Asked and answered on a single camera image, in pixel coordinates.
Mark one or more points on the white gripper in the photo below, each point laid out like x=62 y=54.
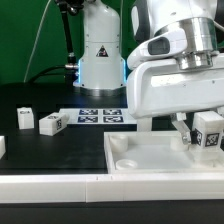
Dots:
x=160 y=88

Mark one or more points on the white square tabletop part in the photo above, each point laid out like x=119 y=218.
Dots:
x=153 y=152

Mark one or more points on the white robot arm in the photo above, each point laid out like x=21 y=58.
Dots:
x=183 y=30

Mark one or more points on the white fiducial marker sheet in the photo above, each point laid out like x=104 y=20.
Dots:
x=108 y=116

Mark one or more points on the white front obstacle wall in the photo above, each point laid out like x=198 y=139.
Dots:
x=109 y=188

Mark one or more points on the white obstacle wall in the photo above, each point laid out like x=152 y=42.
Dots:
x=109 y=188
x=2 y=146

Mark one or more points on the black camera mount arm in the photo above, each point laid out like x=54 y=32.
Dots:
x=69 y=7

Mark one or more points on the white left obstacle wall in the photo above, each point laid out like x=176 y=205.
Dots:
x=2 y=146

